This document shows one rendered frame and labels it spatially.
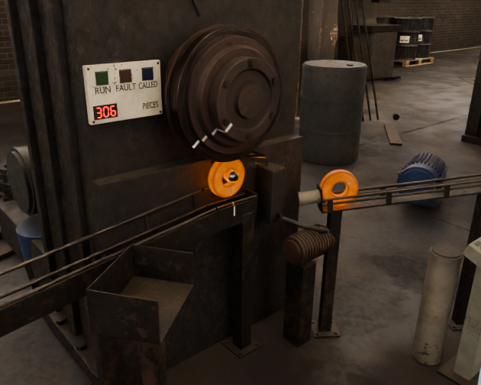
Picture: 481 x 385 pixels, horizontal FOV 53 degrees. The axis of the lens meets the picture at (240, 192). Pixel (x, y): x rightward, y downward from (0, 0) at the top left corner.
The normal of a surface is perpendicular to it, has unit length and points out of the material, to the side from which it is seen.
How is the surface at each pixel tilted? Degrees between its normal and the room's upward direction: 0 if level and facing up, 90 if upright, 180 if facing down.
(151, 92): 90
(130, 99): 90
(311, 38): 90
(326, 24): 90
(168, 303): 5
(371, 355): 0
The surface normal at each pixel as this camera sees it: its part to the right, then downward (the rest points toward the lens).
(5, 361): 0.01, -0.93
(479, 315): -0.77, 0.23
